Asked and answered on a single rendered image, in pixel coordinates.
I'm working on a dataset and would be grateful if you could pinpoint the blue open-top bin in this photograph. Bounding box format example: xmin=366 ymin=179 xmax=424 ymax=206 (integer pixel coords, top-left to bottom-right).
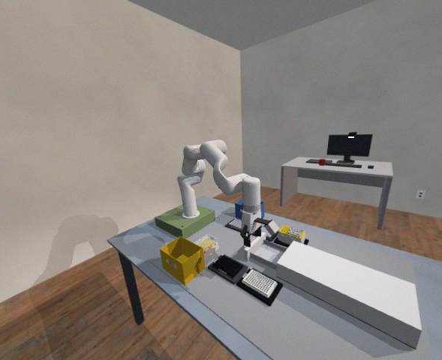
xmin=235 ymin=199 xmax=264 ymax=219

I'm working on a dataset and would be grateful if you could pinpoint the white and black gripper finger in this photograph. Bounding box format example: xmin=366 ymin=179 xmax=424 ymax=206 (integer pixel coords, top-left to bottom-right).
xmin=240 ymin=225 xmax=251 ymax=247
xmin=254 ymin=224 xmax=262 ymax=237

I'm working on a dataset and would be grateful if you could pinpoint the yellow waste bin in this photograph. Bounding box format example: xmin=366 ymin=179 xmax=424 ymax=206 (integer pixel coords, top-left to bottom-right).
xmin=160 ymin=236 xmax=205 ymax=285

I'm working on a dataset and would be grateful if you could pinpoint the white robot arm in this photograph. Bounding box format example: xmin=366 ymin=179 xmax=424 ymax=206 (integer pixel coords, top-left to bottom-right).
xmin=177 ymin=139 xmax=279 ymax=236

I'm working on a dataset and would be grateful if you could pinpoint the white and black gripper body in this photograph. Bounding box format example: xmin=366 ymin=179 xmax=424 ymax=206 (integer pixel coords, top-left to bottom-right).
xmin=242 ymin=209 xmax=261 ymax=234

